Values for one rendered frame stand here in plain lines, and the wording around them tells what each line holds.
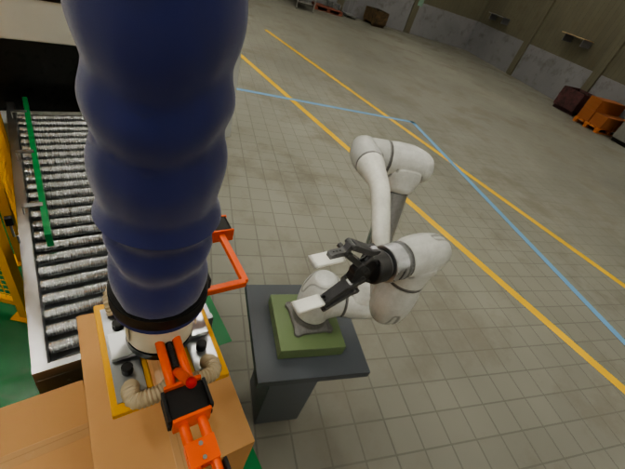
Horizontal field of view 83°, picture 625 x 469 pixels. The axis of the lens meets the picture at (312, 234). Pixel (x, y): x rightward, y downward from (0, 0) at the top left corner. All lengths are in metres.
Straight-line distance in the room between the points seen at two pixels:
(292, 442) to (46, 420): 1.19
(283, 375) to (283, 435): 0.77
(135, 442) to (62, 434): 0.53
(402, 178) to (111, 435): 1.20
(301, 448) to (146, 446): 1.22
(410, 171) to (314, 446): 1.60
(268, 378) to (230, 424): 0.35
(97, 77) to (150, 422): 0.94
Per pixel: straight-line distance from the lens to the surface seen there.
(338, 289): 0.78
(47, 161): 2.95
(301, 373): 1.57
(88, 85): 0.60
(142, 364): 1.10
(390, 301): 0.93
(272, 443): 2.24
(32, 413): 1.76
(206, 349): 1.11
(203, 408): 0.89
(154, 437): 1.22
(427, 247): 0.86
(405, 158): 1.34
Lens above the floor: 2.08
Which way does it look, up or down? 38 degrees down
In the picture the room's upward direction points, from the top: 20 degrees clockwise
